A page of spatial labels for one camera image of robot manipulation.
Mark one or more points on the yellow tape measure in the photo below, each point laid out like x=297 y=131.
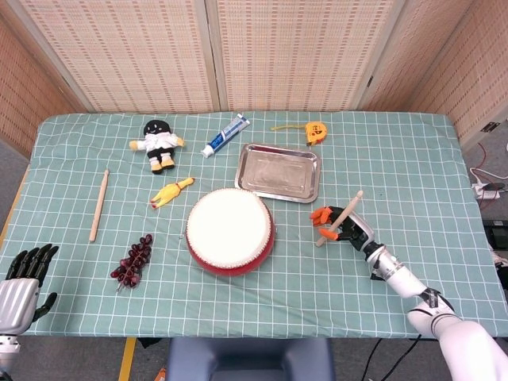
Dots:
x=316 y=133

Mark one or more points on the bunch of purple grapes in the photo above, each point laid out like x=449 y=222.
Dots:
x=133 y=262

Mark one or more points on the white power strip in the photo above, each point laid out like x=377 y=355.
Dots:
x=487 y=192

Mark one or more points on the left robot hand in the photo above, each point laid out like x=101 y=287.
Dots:
x=18 y=297

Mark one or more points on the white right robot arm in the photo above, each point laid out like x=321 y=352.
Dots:
x=456 y=333

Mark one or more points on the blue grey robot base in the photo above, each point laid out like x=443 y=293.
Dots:
x=250 y=359

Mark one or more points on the yellow rubber chicken toy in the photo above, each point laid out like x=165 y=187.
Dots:
x=170 y=193

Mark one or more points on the white blue toothpaste tube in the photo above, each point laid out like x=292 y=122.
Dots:
x=224 y=135

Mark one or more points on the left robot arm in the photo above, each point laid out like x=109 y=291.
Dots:
x=7 y=351

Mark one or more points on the wooden drumstick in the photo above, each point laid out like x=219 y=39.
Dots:
x=351 y=207
x=99 y=206

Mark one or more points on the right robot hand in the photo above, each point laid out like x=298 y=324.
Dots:
x=357 y=232

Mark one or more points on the black box device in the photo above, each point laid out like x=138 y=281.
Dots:
x=496 y=234

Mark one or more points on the green checked tablecloth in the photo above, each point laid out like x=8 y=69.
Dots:
x=397 y=178

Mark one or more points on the plush doll black hair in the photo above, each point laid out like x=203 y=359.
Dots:
x=158 y=143

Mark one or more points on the woven folding screen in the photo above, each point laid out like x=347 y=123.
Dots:
x=297 y=51

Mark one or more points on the stainless steel tray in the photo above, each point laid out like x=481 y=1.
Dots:
x=278 y=172

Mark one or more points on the red drum white skin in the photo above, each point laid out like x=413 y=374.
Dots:
x=228 y=230

